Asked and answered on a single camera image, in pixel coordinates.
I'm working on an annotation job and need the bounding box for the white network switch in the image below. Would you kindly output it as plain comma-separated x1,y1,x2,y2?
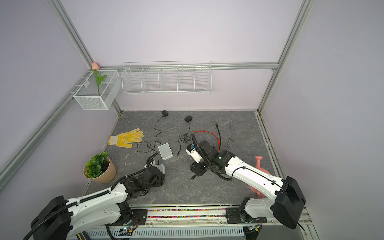
158,143,173,160
154,165,166,174

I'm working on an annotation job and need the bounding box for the black power adapter cable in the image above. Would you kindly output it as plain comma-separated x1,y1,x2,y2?
136,109,170,154
176,115,193,157

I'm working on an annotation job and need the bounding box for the small white mesh basket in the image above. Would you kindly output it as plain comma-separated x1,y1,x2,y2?
74,70,122,111

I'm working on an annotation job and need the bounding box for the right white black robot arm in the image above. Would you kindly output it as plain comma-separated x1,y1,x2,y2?
186,141,306,229

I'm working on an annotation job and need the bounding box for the yellow work glove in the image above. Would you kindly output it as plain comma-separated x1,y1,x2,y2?
108,128,144,149

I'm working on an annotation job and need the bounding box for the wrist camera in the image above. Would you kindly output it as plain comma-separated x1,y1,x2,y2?
145,153,158,168
186,144,202,163

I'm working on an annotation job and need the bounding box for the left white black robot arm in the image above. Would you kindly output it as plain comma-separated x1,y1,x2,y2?
24,165,165,240

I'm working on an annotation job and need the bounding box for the red ethernet cable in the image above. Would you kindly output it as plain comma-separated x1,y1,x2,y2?
192,130,221,152

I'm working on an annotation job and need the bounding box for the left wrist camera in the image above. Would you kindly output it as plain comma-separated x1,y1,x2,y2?
145,153,158,168

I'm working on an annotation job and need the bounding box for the green potted plant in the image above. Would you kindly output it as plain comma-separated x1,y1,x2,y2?
83,152,117,184

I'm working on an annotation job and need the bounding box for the pink watering can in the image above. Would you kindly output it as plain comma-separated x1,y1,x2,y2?
247,155,272,199

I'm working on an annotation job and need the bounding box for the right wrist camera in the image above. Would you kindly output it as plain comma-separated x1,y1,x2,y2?
186,144,202,163

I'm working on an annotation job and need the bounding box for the artificial pink tulip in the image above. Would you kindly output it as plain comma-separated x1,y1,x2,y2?
92,62,107,97

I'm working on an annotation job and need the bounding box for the long white wire basket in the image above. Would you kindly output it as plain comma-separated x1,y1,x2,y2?
122,61,213,94

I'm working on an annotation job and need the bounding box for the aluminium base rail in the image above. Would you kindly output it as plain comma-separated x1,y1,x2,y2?
70,206,318,240

